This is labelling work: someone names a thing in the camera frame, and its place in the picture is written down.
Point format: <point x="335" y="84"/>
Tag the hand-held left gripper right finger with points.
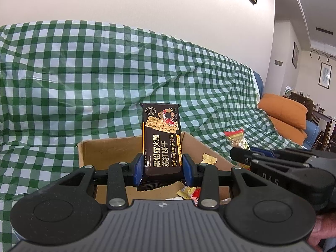
<point x="187" y="170"/>

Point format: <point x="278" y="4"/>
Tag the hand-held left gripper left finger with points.
<point x="137" y="170"/>

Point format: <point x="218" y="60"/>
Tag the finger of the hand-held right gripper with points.
<point x="240" y="156"/>
<point x="261" y="151"/>

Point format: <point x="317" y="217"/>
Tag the small red-edged nut packet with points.
<point x="237" y="140"/>

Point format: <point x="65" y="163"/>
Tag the cardboard box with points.
<point x="110" y="149"/>

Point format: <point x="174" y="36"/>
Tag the dark brown cracker packet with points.
<point x="160" y="141"/>

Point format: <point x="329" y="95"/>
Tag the person's right hand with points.
<point x="325" y="228"/>

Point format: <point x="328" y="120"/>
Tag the small yellow candy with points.
<point x="208" y="159"/>
<point x="185" y="191"/>

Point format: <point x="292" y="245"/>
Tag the orange cushion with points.
<point x="291" y="132"/>
<point x="283" y="107"/>

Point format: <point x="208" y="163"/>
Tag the dark wooden chair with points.
<point x="316" y="120"/>

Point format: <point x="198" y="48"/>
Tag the dark brown armchair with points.
<point x="302" y="101"/>

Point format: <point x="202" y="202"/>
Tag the dark wooden dining table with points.
<point x="329" y="119"/>

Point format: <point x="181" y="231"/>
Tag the framed picture white mat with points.
<point x="325" y="74"/>

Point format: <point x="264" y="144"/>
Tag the green checkered tablecloth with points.
<point x="78" y="71"/>

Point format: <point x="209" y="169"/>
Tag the ceiling air vent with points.
<point x="324" y="30"/>

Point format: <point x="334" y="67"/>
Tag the wall switch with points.
<point x="278" y="63"/>

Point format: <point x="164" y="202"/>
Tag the narrow framed wall picture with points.
<point x="295" y="55"/>

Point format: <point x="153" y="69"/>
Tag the black metal wall decoration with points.
<point x="321" y="55"/>

